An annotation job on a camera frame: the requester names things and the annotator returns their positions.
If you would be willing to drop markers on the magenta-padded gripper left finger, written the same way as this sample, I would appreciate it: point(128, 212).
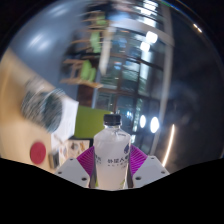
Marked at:
point(71, 171)

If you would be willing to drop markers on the long linear ceiling light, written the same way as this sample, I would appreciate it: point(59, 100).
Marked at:
point(169, 145)

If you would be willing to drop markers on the wooden chairs with green seats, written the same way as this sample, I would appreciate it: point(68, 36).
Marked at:
point(86, 70)

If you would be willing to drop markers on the round pendant ceiling lights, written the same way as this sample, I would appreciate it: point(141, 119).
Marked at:
point(154, 124)

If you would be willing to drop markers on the green speckled white mug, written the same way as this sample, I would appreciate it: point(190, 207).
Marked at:
point(43, 106)

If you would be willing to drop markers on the clear black-capped water bottle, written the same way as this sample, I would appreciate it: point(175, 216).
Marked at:
point(111, 160)

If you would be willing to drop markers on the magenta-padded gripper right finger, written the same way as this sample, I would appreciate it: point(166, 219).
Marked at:
point(150, 170)

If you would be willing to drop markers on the flat round red coaster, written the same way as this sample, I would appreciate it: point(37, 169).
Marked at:
point(38, 153)

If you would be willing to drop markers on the small dark flat box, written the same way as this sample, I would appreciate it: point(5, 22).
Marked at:
point(53, 160)

